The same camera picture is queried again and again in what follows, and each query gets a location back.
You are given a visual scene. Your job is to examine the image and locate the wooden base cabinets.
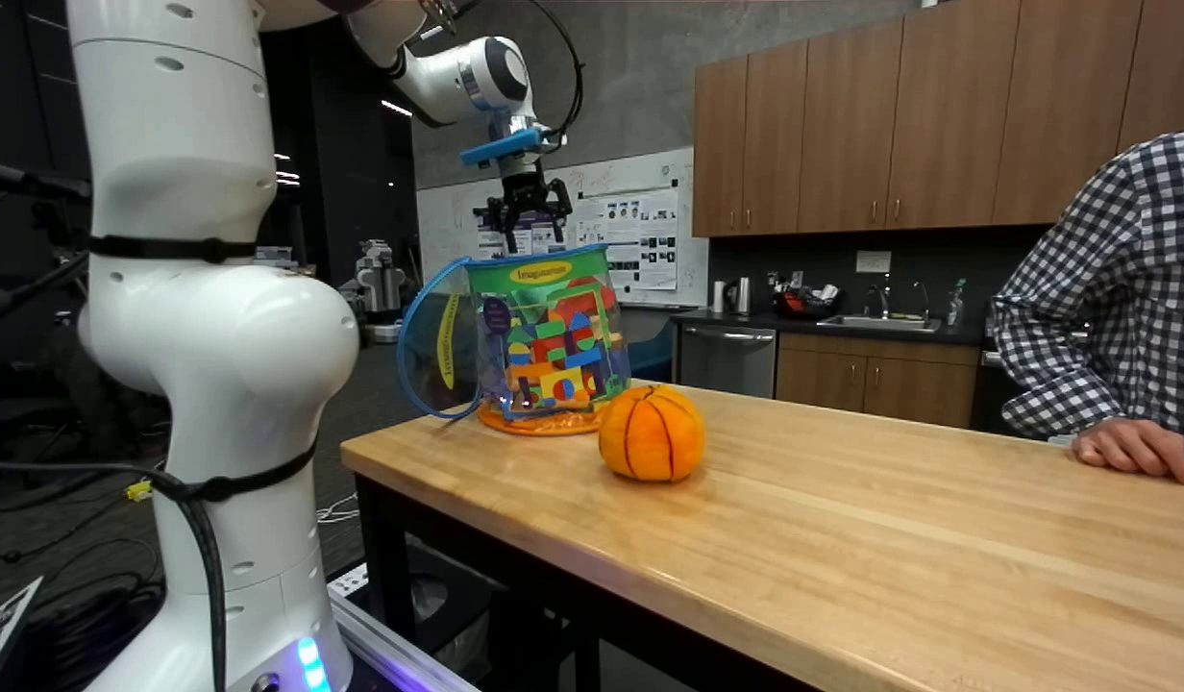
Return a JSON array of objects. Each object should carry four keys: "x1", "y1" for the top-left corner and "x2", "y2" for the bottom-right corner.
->
[{"x1": 774, "y1": 328, "x2": 988, "y2": 429}]

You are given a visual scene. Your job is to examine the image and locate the robot base platform aluminium edge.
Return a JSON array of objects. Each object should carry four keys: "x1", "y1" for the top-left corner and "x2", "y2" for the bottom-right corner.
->
[{"x1": 249, "y1": 561, "x2": 480, "y2": 692}]

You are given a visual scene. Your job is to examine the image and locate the black cable loop at wrist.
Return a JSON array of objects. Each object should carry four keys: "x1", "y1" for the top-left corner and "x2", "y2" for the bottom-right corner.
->
[{"x1": 519, "y1": 0, "x2": 587, "y2": 136}]

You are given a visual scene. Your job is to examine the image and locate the stainless steel dishwasher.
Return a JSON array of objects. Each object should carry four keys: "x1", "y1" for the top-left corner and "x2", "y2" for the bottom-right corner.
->
[{"x1": 671, "y1": 315, "x2": 779, "y2": 400}]

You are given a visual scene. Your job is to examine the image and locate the wooden wall cabinets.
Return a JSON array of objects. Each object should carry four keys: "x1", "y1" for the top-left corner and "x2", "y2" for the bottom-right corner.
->
[{"x1": 687, "y1": 0, "x2": 1184, "y2": 242}]

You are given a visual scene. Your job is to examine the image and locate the black bowl on counter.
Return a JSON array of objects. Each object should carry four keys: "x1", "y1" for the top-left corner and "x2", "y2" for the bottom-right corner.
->
[{"x1": 769, "y1": 277, "x2": 844, "y2": 324}]

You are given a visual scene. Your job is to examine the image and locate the black cable along robot base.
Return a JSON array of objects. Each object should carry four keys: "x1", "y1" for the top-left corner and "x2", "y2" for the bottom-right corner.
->
[{"x1": 122, "y1": 440, "x2": 319, "y2": 692}]

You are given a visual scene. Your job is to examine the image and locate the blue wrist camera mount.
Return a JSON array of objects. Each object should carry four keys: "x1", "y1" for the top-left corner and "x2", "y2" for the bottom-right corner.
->
[{"x1": 456, "y1": 123, "x2": 548, "y2": 172}]

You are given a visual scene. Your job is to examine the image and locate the whiteboard with papers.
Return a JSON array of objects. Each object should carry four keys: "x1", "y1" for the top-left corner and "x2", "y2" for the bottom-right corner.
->
[{"x1": 414, "y1": 145, "x2": 701, "y2": 313}]

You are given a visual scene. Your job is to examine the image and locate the orange pumpkin toy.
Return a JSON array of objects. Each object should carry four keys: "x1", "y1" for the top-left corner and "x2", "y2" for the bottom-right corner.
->
[{"x1": 597, "y1": 379, "x2": 712, "y2": 487}]

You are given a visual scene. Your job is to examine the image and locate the person's bare hand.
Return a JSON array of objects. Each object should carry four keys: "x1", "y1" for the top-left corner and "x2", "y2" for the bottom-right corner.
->
[{"x1": 1074, "y1": 414, "x2": 1184, "y2": 487}]

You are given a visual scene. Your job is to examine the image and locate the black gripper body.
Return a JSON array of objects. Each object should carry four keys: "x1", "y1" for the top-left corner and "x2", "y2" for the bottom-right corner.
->
[{"x1": 475, "y1": 150, "x2": 571, "y2": 223}]

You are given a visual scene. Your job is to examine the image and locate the grey metal machine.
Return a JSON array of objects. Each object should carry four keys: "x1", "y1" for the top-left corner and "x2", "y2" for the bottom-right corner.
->
[{"x1": 351, "y1": 235, "x2": 413, "y2": 320}]

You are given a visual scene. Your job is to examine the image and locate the black table frame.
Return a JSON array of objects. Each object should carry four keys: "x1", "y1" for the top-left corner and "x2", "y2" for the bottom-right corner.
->
[{"x1": 351, "y1": 474, "x2": 778, "y2": 692}]

